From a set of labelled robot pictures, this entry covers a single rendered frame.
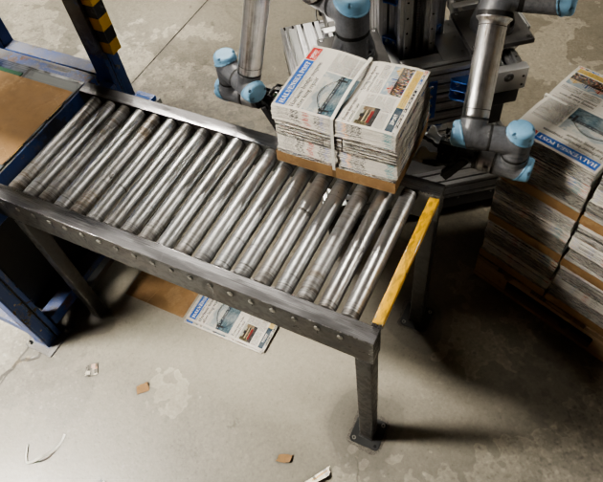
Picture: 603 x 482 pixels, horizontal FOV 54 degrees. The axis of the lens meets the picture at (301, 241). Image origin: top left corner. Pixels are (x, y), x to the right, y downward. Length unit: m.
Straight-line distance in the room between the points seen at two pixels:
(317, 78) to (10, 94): 1.20
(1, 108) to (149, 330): 1.01
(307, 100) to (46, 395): 1.59
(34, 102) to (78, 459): 1.30
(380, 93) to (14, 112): 1.31
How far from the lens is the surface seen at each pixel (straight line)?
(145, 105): 2.16
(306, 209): 1.71
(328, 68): 1.78
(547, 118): 1.96
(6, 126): 2.32
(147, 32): 3.98
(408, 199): 1.73
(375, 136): 1.59
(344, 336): 1.51
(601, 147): 1.92
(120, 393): 2.48
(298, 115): 1.66
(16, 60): 2.62
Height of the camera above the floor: 2.14
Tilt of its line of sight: 55 degrees down
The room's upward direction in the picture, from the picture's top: 10 degrees counter-clockwise
